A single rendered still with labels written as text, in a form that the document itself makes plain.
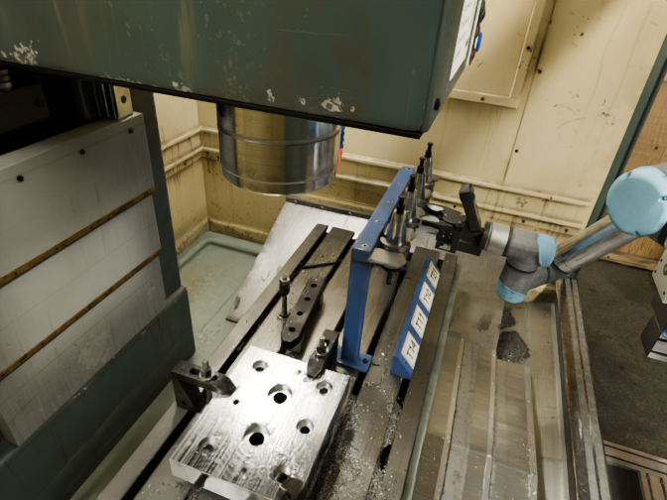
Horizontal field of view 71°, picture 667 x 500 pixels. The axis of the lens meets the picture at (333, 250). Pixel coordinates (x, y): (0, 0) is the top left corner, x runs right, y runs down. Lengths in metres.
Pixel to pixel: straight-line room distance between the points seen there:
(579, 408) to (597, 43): 0.98
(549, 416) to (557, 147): 0.80
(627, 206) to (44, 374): 1.12
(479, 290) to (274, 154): 1.22
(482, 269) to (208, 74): 1.36
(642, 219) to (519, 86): 0.74
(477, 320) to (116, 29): 1.35
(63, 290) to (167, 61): 0.60
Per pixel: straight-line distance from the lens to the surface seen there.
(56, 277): 1.00
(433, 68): 0.44
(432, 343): 1.23
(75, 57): 0.62
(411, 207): 1.04
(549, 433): 1.47
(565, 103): 1.60
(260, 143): 0.56
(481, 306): 1.65
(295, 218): 1.84
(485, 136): 1.62
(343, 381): 0.98
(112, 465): 1.38
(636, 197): 0.95
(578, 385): 1.44
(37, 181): 0.92
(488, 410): 1.35
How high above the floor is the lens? 1.73
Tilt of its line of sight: 33 degrees down
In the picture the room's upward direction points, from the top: 4 degrees clockwise
